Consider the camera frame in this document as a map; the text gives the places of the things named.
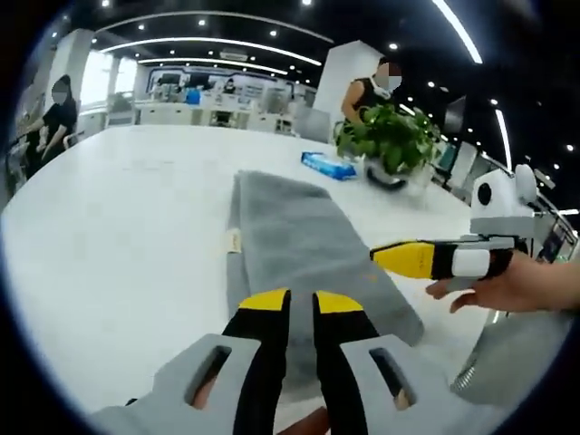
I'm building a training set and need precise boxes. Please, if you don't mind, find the grey towel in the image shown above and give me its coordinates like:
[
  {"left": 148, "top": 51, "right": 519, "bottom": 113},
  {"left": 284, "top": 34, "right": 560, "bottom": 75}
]
[{"left": 225, "top": 169, "right": 425, "bottom": 386}]

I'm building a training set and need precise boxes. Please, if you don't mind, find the person's left hand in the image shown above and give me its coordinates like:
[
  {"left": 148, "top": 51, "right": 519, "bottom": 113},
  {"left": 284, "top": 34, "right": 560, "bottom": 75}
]
[{"left": 274, "top": 405, "right": 330, "bottom": 435}]

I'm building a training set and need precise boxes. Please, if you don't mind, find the person's right hand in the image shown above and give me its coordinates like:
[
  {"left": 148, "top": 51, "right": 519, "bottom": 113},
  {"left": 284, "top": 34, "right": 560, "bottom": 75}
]
[{"left": 425, "top": 256, "right": 552, "bottom": 314}]

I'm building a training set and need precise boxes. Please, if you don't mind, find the clear ribbed glass vase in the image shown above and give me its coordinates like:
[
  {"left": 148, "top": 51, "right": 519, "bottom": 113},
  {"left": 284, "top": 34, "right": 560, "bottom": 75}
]
[{"left": 409, "top": 166, "right": 437, "bottom": 206}]

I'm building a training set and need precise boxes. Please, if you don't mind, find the blue wet wipes packet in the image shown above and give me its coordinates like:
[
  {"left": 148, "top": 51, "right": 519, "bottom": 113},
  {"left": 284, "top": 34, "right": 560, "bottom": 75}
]
[{"left": 301, "top": 150, "right": 358, "bottom": 181}]

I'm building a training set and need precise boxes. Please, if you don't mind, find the green potted plant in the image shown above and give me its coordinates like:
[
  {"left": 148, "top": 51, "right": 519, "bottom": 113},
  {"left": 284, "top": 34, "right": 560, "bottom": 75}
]
[{"left": 334, "top": 102, "right": 443, "bottom": 189}]

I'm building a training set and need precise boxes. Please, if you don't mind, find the person's grey clothing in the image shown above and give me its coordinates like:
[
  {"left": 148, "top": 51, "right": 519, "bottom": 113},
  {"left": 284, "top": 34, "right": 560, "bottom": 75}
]
[{"left": 450, "top": 310, "right": 576, "bottom": 409}]

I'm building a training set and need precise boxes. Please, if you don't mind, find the grey office chair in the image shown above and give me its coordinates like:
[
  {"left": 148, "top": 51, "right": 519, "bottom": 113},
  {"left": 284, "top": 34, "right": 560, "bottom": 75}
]
[{"left": 296, "top": 107, "right": 330, "bottom": 142}]

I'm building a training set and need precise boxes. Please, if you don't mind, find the row of white office desks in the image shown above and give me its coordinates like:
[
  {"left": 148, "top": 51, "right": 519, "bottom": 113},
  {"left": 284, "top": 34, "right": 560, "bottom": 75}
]
[{"left": 135, "top": 97, "right": 295, "bottom": 132}]

